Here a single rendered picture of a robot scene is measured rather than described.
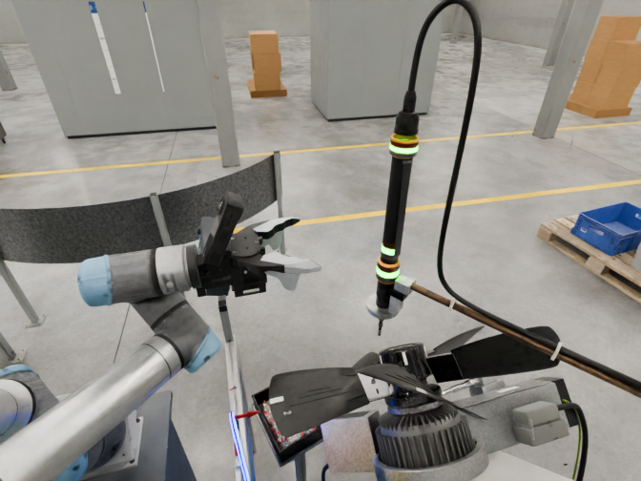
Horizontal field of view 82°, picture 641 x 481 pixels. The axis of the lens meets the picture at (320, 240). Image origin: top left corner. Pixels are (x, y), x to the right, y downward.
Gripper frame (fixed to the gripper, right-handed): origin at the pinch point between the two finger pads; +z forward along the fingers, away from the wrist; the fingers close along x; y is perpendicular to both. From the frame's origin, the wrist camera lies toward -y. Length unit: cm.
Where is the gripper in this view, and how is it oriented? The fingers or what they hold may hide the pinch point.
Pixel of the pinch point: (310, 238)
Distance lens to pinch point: 62.6
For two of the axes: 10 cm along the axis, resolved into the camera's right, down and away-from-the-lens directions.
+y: 0.0, 8.3, 5.6
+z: 9.6, -1.5, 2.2
